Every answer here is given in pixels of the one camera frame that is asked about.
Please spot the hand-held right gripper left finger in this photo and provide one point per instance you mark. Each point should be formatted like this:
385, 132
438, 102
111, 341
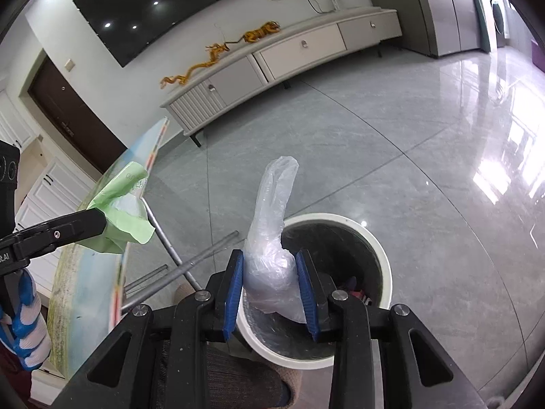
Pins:
234, 294

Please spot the white power strip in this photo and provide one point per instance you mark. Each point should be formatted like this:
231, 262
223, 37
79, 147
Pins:
335, 2

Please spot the washing machine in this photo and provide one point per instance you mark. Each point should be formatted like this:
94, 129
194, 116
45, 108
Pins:
498, 12

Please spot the white round trash bin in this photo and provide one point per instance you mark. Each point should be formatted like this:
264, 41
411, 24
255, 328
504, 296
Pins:
374, 255

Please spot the person's left forearm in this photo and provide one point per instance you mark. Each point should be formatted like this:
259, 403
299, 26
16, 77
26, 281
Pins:
10, 370

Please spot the white television cabinet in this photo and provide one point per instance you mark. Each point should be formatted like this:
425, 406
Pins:
298, 47

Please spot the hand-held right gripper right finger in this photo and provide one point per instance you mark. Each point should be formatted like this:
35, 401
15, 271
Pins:
307, 294

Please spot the golden tiger ornament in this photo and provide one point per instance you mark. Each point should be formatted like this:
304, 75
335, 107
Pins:
260, 33

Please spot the black wall television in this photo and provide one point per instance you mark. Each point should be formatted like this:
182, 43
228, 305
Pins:
170, 0

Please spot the green plastic bag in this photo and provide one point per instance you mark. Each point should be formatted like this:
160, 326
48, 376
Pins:
123, 221

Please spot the purple box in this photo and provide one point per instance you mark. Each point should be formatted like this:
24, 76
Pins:
538, 53

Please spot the flower-print folding table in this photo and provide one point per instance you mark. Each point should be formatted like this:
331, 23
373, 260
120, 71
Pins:
85, 289

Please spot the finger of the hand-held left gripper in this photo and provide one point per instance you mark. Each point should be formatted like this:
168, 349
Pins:
64, 230

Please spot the person's left hand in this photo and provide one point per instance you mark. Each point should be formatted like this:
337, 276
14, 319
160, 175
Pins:
25, 336

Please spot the golden dragon ornament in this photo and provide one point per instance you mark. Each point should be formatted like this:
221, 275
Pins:
196, 67

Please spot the white wall cabinet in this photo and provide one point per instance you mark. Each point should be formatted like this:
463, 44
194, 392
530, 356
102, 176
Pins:
55, 187

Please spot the wall light switch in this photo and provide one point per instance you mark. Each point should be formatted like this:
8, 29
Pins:
70, 65

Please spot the dark brown door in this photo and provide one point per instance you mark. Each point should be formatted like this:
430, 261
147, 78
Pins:
72, 115

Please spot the clear white plastic bag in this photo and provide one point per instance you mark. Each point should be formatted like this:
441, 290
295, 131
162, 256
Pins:
268, 264

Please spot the grey refrigerator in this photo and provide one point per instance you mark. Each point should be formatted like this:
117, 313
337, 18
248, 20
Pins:
447, 8

